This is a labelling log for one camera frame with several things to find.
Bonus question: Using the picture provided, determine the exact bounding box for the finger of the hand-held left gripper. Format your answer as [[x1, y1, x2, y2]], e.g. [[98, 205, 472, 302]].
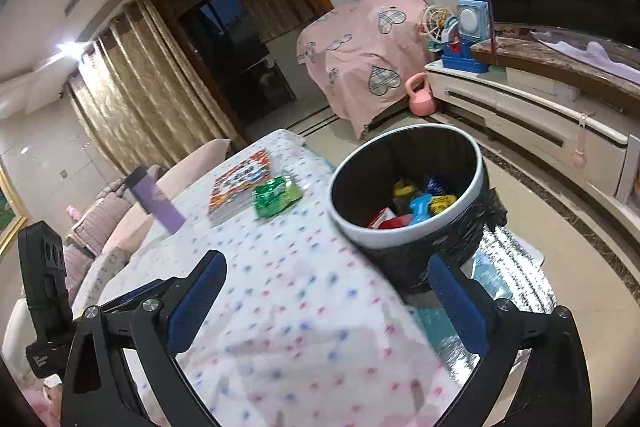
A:
[[97, 294, 151, 314], [114, 277, 174, 303]]

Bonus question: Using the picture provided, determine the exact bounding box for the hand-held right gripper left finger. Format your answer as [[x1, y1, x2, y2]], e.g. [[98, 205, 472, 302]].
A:
[[60, 249, 228, 427]]

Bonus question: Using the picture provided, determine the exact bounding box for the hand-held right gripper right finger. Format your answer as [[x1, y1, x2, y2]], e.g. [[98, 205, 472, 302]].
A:
[[426, 253, 593, 427]]

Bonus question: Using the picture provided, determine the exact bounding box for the white bin with black bag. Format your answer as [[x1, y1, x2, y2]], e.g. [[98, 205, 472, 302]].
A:
[[328, 123, 509, 296]]

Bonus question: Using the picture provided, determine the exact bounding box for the small light blue packet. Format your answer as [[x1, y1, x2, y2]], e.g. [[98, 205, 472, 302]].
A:
[[407, 193, 432, 224]]

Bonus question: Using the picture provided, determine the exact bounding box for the red snack packet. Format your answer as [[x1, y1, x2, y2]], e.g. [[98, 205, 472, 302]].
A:
[[369, 207, 397, 229]]

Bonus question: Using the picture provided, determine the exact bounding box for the person's left forearm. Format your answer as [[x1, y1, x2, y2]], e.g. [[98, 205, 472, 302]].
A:
[[20, 379, 63, 427]]

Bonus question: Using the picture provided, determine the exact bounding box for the striped purple cushion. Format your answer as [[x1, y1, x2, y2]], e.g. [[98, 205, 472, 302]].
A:
[[60, 244, 97, 304], [75, 193, 134, 254]]

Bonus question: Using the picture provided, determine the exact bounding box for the teal booklet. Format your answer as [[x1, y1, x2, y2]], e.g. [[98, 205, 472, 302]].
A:
[[470, 256, 507, 294]]

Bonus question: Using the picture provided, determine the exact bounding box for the silver foil floor mat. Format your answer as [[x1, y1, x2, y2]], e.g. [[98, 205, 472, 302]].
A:
[[415, 227, 554, 389]]

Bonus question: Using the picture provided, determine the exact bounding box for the gold framed painting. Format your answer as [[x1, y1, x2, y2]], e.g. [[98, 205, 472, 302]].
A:
[[0, 166, 29, 256]]

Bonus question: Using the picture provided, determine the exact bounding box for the purple bottle with black lid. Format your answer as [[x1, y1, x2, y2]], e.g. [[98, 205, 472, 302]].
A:
[[125, 165, 187, 236]]

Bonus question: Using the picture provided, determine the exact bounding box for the white dotted tablecloth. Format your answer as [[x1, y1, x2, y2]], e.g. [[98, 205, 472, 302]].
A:
[[70, 128, 466, 427]]

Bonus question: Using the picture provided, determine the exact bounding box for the colourful picture book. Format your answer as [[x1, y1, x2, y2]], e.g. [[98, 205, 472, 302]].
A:
[[207, 148, 275, 228]]

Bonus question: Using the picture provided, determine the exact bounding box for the green snack packet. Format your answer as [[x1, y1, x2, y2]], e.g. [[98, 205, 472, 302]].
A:
[[252, 174, 305, 218]]

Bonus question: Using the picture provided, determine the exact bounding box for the beige sofa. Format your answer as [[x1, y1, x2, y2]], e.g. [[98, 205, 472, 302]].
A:
[[0, 138, 234, 358]]

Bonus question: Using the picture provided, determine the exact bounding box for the gold patterned curtain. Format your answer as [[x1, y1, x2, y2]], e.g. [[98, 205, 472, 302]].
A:
[[62, 0, 249, 178]]

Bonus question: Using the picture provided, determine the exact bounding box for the pink kettlebell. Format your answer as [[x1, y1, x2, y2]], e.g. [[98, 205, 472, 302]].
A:
[[405, 73, 437, 117]]

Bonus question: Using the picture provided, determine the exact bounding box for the blue toy machine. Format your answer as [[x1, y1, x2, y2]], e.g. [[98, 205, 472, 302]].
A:
[[440, 0, 492, 76]]

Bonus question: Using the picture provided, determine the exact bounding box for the toy ferris wheel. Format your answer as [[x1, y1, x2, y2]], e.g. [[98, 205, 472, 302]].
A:
[[417, 3, 459, 54]]

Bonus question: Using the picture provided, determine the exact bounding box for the white cloth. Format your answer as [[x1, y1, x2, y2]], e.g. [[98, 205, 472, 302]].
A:
[[531, 31, 640, 75]]

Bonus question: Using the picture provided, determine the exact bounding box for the pink heart print cover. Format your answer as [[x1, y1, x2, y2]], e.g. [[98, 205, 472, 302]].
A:
[[296, 0, 437, 140]]

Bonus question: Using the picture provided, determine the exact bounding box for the pink cabinet strap lock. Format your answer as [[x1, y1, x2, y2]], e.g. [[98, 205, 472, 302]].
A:
[[572, 111, 589, 168]]

